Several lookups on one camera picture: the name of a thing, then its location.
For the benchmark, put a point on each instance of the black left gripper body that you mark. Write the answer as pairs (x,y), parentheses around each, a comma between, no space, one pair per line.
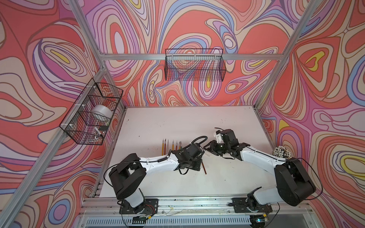
(194,165)

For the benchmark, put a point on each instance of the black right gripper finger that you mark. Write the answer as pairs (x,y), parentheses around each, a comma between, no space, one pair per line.
(211,144)
(211,150)

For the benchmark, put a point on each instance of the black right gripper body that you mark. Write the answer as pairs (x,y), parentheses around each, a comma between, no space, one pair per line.
(220,148)

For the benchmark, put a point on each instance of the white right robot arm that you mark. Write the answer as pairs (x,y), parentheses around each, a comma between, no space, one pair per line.
(293,183)

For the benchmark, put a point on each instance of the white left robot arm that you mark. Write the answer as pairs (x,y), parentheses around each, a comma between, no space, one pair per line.
(126,176)

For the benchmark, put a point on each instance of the clear cup of craft knives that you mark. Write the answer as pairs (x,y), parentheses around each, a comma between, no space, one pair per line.
(282,152)

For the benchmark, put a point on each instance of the white tape roll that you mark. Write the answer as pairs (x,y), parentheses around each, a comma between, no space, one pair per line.
(102,113)

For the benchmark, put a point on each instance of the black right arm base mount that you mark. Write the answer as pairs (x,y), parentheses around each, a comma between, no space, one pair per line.
(249,204)

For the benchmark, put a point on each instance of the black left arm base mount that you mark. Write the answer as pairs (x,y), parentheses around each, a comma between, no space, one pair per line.
(139,206)

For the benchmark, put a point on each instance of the black wire basket back wall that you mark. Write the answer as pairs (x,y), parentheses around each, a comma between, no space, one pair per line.
(194,64)

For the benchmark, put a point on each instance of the black wire basket wall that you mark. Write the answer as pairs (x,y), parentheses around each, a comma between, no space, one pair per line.
(194,64)
(80,124)

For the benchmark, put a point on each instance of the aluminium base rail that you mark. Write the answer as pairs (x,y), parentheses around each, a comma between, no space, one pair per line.
(181,212)

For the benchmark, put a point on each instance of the black wire basket left wall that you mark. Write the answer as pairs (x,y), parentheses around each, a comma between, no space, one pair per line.
(80,124)

